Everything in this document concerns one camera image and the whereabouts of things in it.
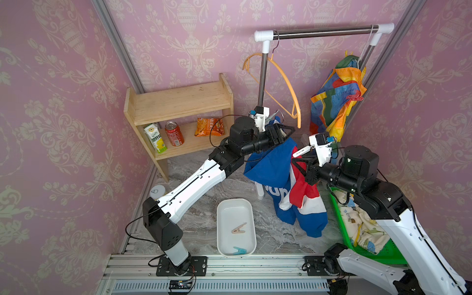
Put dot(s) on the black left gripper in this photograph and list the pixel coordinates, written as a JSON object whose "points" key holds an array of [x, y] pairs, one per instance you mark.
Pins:
{"points": [[278, 139]]}

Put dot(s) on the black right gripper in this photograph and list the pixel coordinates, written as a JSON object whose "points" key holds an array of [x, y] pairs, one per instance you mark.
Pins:
{"points": [[314, 171]]}

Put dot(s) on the white clothespin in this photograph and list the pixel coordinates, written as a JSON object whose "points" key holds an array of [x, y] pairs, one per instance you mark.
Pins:
{"points": [[302, 152]]}

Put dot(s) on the blue red white jacket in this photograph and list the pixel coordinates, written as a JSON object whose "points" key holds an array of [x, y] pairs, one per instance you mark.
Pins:
{"points": [[294, 199]]}

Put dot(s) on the yellow dinosaur print jacket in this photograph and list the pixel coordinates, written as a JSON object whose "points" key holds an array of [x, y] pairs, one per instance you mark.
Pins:
{"points": [[362, 231]]}

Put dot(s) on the pink clothespin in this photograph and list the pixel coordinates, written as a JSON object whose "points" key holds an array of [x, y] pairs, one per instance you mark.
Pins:
{"points": [[239, 229]]}

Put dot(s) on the blue clothespin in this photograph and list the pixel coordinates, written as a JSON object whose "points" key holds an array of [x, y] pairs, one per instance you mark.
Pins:
{"points": [[239, 251]]}

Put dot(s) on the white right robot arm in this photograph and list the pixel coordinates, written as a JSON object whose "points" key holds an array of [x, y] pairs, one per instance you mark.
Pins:
{"points": [[428, 273]]}

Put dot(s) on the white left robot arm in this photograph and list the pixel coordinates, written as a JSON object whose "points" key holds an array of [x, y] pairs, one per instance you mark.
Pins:
{"points": [[161, 216]]}

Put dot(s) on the orange snack bag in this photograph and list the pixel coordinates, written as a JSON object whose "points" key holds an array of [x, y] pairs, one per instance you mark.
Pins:
{"points": [[209, 127]]}

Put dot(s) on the rainbow striped jacket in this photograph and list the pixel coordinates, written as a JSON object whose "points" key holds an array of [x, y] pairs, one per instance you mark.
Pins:
{"points": [[329, 107]]}

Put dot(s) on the red clothespin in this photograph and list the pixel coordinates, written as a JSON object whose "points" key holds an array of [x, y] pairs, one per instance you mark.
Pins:
{"points": [[355, 97]]}

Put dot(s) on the white plastic tray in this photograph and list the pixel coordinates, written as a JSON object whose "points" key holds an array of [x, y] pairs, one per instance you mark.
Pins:
{"points": [[230, 214]]}

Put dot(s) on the red soda can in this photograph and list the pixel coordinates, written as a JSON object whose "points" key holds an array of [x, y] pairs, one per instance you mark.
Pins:
{"points": [[174, 133]]}

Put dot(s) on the wooden two-tier shelf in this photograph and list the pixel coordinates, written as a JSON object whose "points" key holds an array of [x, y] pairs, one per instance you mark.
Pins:
{"points": [[143, 109]]}

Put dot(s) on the green plastic basket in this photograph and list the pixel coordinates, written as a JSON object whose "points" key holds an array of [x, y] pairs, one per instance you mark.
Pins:
{"points": [[390, 254]]}

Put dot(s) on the green white juice carton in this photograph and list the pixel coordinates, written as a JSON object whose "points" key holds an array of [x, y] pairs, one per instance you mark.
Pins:
{"points": [[155, 137]]}

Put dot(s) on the metal clothes rack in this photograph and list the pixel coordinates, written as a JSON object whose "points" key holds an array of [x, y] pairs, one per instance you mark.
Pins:
{"points": [[265, 37]]}

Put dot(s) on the small circuit board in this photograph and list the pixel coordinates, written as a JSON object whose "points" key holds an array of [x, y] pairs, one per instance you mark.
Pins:
{"points": [[180, 285]]}

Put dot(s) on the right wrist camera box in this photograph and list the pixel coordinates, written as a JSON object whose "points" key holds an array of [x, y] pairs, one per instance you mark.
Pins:
{"points": [[322, 144]]}

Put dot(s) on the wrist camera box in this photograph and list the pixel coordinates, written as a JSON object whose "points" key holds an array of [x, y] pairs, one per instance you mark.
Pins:
{"points": [[260, 114], [322, 144]]}

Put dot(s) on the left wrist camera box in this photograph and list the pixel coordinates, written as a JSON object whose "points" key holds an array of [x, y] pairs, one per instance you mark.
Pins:
{"points": [[260, 114]]}

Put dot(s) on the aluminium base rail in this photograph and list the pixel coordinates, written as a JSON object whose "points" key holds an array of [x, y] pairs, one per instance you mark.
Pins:
{"points": [[258, 274]]}

